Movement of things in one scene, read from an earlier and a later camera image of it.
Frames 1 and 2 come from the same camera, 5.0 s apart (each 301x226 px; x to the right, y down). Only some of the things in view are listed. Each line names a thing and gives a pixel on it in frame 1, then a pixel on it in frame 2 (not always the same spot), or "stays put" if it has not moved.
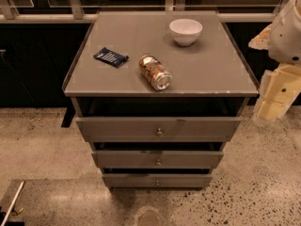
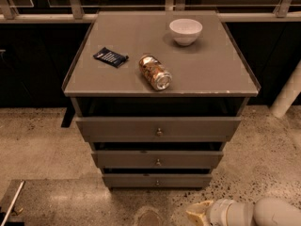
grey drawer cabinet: [158, 95] stays put
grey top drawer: [159, 128] stays put
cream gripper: [286, 39] to [220, 213]
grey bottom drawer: [158, 180] stays put
